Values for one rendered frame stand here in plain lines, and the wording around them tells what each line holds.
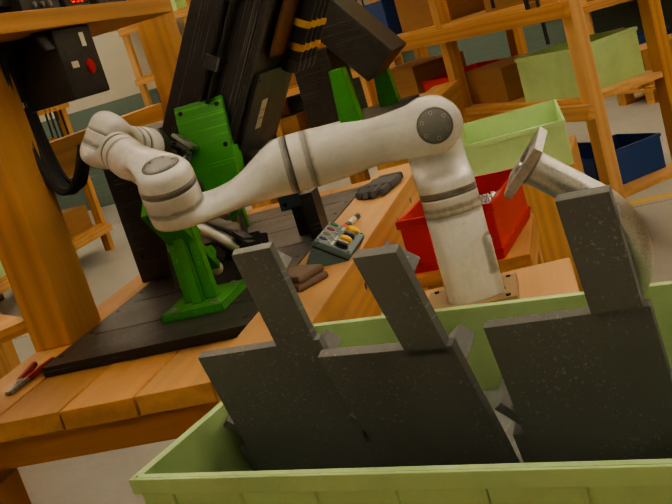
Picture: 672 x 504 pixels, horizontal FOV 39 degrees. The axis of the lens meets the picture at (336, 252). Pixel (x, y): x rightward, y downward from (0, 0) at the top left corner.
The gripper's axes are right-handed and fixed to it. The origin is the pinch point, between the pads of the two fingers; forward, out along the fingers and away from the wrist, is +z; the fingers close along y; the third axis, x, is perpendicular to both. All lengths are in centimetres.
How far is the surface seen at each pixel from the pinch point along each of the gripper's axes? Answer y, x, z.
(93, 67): 27.1, -4.9, 0.1
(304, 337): -64, -9, -93
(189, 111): 3.6, -8.0, 2.9
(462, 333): -77, -19, -92
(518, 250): -71, -20, 14
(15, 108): 29.0, 8.6, -15.9
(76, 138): 34.5, 15.7, 21.1
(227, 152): -8.6, -5.1, 2.9
